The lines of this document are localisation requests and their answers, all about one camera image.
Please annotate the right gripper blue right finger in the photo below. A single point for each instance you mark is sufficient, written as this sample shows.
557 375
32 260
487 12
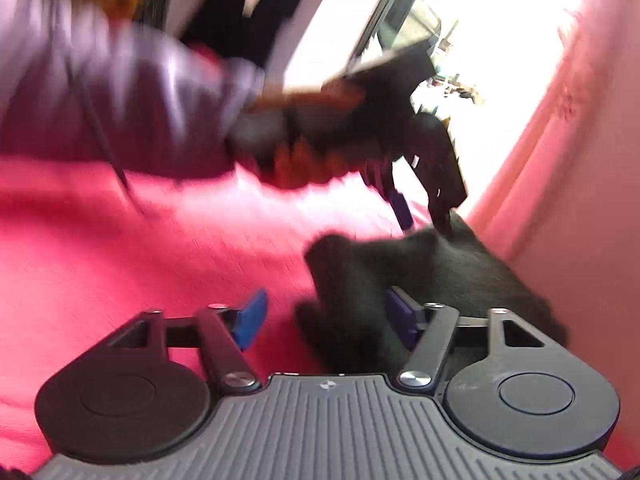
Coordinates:
400 311

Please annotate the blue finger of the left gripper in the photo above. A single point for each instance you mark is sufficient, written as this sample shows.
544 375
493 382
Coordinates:
379 175

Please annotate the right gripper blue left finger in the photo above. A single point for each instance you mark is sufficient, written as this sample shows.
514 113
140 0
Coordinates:
249 319

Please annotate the dark green small garment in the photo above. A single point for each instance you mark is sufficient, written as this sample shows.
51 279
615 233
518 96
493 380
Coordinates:
345 324

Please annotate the grey sleeved left forearm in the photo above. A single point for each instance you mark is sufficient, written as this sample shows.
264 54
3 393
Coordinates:
76 87

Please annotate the left hand on gripper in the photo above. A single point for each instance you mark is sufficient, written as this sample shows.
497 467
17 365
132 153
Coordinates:
299 166

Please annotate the pink curtain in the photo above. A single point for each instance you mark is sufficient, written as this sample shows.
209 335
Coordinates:
563 210

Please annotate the red bed sheet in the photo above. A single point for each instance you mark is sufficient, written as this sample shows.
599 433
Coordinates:
78 259

